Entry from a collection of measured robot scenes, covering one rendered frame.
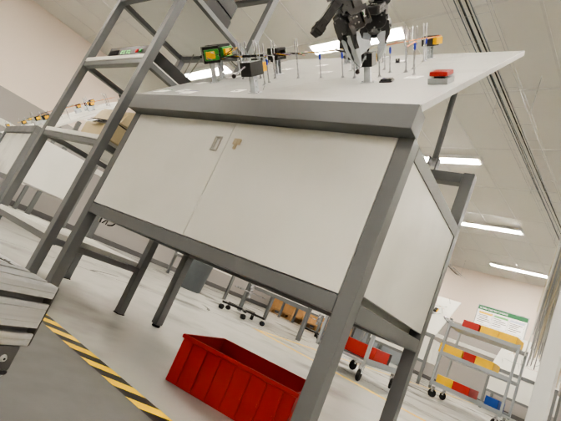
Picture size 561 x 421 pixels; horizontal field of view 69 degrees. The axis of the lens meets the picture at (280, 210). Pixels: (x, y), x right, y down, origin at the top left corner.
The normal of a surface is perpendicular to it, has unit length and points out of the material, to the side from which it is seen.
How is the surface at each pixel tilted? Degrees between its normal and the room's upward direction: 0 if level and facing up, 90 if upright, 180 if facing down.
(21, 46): 90
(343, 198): 90
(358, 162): 90
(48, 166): 90
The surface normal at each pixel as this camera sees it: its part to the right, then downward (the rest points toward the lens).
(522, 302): -0.62, -0.42
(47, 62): 0.68, 0.14
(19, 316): 0.85, 0.27
